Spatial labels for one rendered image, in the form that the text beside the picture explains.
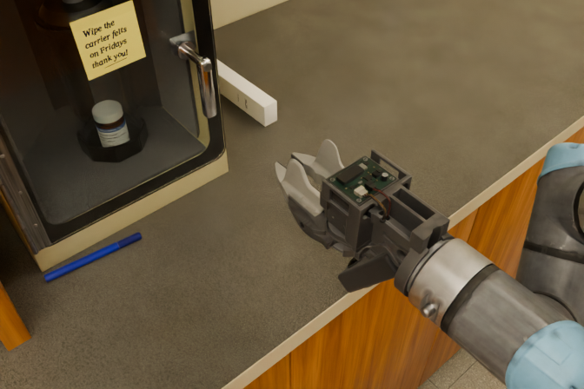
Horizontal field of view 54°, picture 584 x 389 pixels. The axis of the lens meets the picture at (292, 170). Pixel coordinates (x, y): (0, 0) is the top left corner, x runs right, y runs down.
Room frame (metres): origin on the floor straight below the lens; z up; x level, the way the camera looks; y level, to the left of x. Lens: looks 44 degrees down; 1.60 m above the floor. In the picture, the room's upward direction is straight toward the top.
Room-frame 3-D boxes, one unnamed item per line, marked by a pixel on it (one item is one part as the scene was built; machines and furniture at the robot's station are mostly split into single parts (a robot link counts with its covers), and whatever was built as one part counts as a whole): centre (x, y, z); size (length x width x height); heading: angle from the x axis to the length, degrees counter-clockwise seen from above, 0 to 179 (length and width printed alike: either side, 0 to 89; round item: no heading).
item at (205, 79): (0.62, 0.12, 1.17); 0.05 x 0.03 x 0.10; 40
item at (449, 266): (0.30, -0.14, 1.17); 0.08 x 0.05 x 0.08; 130
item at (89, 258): (0.50, 0.28, 0.95); 0.14 x 0.01 x 0.01; 124
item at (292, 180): (0.43, -0.01, 1.17); 0.09 x 0.03 x 0.06; 45
